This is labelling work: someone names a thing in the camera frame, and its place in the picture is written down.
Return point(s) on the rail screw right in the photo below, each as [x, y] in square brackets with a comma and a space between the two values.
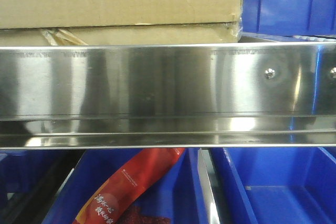
[332, 73]

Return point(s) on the blue bin lower left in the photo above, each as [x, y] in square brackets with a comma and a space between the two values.
[21, 170]

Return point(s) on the stainless steel shelf rail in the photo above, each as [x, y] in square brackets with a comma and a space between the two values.
[210, 95]

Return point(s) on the rail screw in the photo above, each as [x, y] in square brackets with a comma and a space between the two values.
[332, 73]
[270, 73]

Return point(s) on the blue bin lower middle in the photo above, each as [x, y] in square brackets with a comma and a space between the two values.
[177, 196]

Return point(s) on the blue bin upper right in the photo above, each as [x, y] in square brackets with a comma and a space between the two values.
[289, 17]

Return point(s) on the red snack package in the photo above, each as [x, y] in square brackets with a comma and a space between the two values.
[127, 184]

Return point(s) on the brown cardboard carton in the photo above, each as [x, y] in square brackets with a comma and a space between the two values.
[119, 22]

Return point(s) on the blue bin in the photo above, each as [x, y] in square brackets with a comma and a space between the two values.
[177, 196]
[277, 184]
[21, 170]
[289, 17]

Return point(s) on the rail screw left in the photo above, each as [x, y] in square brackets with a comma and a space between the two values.
[270, 73]

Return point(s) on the blue bin lower right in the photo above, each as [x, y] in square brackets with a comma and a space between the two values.
[277, 184]

